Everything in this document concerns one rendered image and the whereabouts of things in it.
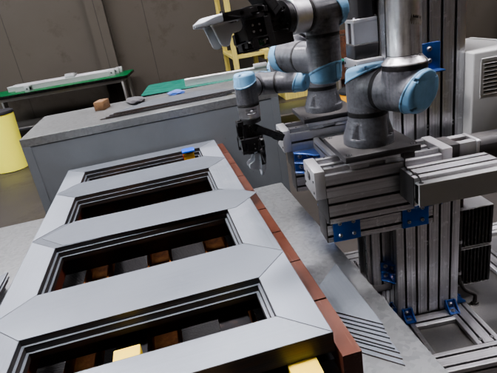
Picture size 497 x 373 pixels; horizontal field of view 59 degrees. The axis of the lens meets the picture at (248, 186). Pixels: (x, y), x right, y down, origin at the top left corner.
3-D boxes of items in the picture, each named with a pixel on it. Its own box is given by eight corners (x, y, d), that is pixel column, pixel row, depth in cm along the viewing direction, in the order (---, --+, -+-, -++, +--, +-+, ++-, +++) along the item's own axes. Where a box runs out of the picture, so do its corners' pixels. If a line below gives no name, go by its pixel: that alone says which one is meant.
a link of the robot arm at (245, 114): (256, 101, 153) (262, 105, 146) (257, 115, 155) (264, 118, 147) (235, 106, 152) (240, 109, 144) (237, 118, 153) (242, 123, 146)
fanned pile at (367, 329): (356, 381, 96) (355, 368, 95) (298, 284, 132) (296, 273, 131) (407, 365, 98) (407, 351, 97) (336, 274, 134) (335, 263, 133)
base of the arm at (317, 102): (336, 102, 187) (333, 78, 183) (347, 109, 173) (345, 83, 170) (301, 108, 186) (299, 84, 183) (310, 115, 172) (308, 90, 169)
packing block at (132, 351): (116, 380, 95) (112, 366, 93) (117, 364, 99) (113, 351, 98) (144, 372, 95) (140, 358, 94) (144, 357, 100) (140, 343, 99)
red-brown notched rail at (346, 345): (345, 380, 87) (342, 356, 84) (217, 155, 235) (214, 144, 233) (363, 374, 87) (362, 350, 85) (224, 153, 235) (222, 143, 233)
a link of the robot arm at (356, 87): (366, 102, 138) (364, 58, 133) (401, 106, 127) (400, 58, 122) (338, 112, 132) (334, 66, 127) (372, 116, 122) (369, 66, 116)
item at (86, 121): (21, 148, 212) (18, 140, 210) (46, 122, 267) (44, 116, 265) (278, 96, 231) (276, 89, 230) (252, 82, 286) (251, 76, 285)
